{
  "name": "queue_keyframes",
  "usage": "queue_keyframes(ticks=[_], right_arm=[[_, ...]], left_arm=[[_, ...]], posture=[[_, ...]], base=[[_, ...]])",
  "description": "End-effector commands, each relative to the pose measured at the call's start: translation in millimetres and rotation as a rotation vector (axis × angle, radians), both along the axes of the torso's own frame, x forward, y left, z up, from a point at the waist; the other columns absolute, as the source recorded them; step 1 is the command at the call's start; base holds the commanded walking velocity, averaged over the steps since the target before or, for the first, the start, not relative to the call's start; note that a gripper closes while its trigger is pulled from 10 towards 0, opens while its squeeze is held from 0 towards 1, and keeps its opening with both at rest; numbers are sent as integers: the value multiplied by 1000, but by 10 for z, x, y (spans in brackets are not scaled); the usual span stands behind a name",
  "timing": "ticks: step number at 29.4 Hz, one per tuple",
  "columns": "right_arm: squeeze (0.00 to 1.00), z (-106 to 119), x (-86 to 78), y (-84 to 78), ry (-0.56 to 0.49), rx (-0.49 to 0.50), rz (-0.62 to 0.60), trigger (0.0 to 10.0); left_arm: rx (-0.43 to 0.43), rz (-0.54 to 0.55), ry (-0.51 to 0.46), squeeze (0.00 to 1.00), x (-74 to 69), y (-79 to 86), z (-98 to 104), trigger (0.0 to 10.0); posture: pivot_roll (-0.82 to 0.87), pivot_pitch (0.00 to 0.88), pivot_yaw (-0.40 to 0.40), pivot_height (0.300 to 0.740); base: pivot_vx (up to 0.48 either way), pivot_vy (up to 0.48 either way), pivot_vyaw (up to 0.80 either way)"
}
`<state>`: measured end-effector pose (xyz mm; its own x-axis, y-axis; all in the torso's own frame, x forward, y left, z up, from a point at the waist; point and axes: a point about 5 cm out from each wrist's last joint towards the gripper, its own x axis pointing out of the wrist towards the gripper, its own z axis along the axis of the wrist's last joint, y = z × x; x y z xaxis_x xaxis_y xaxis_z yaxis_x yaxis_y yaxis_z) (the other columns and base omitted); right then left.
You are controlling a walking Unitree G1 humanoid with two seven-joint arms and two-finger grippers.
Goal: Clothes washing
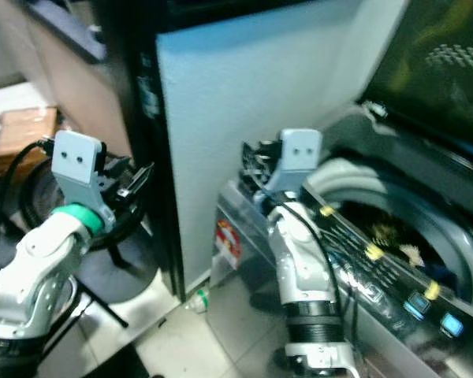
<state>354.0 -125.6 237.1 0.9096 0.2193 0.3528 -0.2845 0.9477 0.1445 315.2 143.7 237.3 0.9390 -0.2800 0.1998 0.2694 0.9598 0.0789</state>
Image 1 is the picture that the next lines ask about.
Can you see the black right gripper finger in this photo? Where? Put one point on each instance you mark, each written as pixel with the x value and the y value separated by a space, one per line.
pixel 251 156

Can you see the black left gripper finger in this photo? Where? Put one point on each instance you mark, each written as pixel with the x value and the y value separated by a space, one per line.
pixel 140 178

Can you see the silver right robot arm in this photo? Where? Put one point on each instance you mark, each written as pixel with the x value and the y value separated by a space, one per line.
pixel 307 268

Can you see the clothes in washer drum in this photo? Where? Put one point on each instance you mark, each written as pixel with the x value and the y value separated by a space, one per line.
pixel 398 240

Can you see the silver top-load washing machine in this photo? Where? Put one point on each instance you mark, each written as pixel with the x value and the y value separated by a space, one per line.
pixel 268 331

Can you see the dark washing machine lid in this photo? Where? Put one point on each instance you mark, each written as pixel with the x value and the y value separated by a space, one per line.
pixel 433 71

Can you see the white foam board panel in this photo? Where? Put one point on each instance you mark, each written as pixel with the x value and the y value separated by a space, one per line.
pixel 252 87

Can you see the tall black cabinet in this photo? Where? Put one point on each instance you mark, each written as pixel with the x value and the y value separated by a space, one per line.
pixel 130 87

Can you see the brown cardboard box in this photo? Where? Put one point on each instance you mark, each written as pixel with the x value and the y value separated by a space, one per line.
pixel 20 138

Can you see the brown wooden cabinet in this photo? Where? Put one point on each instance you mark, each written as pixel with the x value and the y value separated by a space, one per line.
pixel 71 63

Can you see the small bottle with green cap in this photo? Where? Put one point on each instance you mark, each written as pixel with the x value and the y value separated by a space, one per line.
pixel 197 299

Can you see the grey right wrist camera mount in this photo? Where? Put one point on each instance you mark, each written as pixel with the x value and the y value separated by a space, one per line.
pixel 296 161

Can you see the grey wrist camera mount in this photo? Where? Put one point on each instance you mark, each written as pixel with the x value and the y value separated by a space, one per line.
pixel 296 161
pixel 77 169

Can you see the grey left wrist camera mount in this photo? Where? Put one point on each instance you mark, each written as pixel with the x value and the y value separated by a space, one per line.
pixel 77 169

